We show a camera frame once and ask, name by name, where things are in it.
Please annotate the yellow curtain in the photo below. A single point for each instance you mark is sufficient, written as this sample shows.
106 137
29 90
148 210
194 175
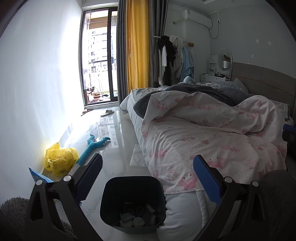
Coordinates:
137 46

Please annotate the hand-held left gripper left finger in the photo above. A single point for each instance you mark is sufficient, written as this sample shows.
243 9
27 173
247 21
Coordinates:
91 176

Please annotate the light blue plush toy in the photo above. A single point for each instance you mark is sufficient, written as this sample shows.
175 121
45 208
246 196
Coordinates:
189 80

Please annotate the beige hanging jacket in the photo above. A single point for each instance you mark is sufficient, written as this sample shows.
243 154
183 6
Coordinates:
178 59

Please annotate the grey fleece blanket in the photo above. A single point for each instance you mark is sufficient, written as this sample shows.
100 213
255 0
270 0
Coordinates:
185 89

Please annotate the white air conditioner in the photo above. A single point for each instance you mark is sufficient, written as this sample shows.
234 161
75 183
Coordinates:
196 19

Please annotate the yellow plastic bag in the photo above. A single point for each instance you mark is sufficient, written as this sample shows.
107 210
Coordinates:
60 160

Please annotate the white hanging garment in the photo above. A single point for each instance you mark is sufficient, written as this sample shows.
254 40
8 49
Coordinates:
164 58

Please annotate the white desk organizer shelf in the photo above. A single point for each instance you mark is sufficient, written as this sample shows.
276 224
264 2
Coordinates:
212 66

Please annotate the grey fluffy cloth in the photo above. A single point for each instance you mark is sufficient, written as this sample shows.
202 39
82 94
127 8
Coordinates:
277 197

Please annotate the grey shaggy rug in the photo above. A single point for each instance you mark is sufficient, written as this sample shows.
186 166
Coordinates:
13 213

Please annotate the dark framed balcony door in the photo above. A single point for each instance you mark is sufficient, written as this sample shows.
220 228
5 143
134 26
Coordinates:
97 58

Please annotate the white vanity desk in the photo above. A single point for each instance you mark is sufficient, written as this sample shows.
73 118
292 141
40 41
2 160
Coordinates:
208 78

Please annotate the dark trash bin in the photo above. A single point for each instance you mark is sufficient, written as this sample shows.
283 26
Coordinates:
129 190

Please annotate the clutter of balcony pots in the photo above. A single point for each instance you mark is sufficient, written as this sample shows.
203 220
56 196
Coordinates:
97 96

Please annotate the grey curtain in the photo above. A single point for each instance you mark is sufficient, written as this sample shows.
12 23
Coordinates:
121 58
156 20

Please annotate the blue paper packet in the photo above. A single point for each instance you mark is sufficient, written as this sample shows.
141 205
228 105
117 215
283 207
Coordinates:
37 176

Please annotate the round white mirror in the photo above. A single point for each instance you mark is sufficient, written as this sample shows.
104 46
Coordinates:
222 54

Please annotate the blue plush toy stick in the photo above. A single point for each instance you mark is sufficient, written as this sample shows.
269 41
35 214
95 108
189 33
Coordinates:
90 148

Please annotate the blue grey patterned quilt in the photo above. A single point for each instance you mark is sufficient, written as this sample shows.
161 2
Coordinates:
219 84

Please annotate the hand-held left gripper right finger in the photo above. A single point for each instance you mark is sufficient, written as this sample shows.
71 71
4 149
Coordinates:
205 176

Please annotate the white patterned pillow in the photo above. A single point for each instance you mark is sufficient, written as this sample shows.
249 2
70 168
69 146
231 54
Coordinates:
283 107

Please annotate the white cylinder lamp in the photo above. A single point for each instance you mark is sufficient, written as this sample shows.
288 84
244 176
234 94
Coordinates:
225 64

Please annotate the wooden clothes rack pole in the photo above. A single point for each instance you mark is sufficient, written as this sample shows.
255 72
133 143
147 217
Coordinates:
190 43

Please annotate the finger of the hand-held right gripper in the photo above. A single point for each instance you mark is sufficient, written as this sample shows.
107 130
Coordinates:
290 136

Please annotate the beige upholstered headboard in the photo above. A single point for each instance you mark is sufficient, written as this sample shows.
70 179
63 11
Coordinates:
261 78

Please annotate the black hanging garment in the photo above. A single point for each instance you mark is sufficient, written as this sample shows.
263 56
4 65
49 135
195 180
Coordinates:
167 46

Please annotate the pale slipper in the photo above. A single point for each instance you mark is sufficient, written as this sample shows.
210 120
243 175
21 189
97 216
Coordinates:
107 112

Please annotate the grey hanging garment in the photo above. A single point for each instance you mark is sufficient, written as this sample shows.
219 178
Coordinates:
157 69

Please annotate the pink printed blanket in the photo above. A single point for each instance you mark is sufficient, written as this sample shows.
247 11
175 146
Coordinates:
196 134

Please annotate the grey pink pillow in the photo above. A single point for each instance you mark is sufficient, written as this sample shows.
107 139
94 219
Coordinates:
240 84

